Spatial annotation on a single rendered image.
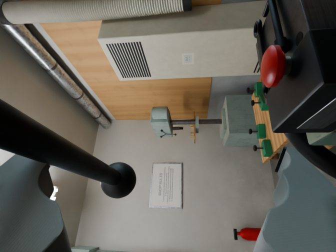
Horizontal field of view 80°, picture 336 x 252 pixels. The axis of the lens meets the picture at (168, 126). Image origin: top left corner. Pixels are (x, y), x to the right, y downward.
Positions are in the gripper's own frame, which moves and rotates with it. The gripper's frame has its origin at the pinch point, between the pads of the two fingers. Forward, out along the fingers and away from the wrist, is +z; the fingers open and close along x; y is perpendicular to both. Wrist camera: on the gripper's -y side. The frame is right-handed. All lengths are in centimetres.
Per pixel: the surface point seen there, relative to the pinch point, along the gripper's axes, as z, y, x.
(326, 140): 5.5, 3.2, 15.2
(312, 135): 6.7, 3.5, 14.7
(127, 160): 243, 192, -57
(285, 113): 3.2, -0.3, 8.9
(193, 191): 197, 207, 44
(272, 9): 10.0, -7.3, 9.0
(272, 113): 5.5, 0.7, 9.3
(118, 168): 4.1, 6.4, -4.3
